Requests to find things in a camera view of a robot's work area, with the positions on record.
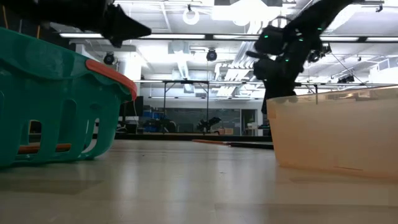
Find overhead light bar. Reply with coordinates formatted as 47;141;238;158
58;32;398;43

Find black background table frame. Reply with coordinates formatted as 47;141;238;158
160;79;213;134

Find white ring light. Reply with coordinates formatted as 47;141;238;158
182;7;201;26

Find translucent orange plastic bin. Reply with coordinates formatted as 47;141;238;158
266;85;398;180

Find black monitor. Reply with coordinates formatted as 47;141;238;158
119;95;145;118

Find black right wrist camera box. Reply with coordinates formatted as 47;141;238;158
254;25;285;55

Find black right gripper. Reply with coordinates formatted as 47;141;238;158
253;55;305;114

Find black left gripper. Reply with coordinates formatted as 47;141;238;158
37;0;152;49

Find orange pencil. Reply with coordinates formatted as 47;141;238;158
17;142;72;155
192;139;231;147

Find green plastic basket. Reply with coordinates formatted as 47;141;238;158
0;27;138;169

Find blue storage bins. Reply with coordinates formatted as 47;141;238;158
142;111;163;133

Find black ceiling camera cluster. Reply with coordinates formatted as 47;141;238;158
307;45;332;63

